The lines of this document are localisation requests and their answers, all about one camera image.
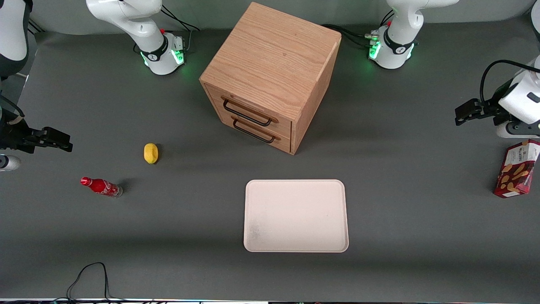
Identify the wooden drawer cabinet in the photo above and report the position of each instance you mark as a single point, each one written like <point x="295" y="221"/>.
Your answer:
<point x="270" y="63"/>

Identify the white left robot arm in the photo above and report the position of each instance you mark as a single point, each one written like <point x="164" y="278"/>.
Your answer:
<point x="394" y="55"/>

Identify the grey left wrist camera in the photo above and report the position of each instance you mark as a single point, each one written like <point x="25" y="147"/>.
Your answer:
<point x="517" y="130"/>

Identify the yellow lemon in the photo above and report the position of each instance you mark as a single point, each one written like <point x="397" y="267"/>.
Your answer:
<point x="151" y="153"/>

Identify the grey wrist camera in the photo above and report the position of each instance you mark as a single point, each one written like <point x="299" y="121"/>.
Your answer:
<point x="517" y="130"/>
<point x="8" y="163"/>

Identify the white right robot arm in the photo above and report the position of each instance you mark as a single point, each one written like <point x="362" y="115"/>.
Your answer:
<point x="156" y="46"/>

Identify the red cola bottle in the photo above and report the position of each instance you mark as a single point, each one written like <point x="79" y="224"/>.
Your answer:
<point x="101" y="186"/>

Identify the white rectangular tray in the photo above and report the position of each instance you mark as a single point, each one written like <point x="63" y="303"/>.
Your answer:
<point x="295" y="215"/>

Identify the red cookie box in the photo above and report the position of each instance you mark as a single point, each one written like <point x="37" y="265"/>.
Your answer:
<point x="517" y="171"/>

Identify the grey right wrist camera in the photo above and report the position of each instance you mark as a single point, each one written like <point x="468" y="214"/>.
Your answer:
<point x="8" y="163"/>

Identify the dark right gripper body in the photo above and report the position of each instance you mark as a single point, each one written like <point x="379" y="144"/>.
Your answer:
<point x="13" y="136"/>

